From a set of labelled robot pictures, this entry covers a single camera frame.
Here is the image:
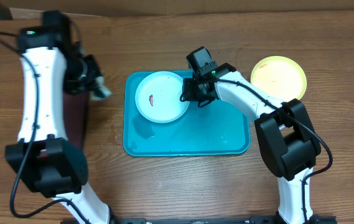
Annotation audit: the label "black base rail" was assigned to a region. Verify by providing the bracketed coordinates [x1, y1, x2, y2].
[60, 215, 337, 224]

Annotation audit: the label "light blue plate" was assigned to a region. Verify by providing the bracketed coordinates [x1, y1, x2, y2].
[135, 71, 190, 123]

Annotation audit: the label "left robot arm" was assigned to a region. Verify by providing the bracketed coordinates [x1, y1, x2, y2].
[5, 11, 113, 223]

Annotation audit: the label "teal plastic serving tray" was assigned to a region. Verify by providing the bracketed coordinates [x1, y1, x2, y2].
[123, 71, 251, 157]

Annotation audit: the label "yellow-green plate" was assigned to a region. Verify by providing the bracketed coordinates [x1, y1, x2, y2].
[250, 56, 307, 101]

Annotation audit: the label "black tray with brown water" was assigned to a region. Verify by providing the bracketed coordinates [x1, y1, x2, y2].
[63, 93, 89, 151]

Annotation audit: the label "green and white sponge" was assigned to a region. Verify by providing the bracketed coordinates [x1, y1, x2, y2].
[91, 76, 111, 101]

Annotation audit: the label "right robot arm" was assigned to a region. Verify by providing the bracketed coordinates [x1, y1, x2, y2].
[180, 47, 320, 223]

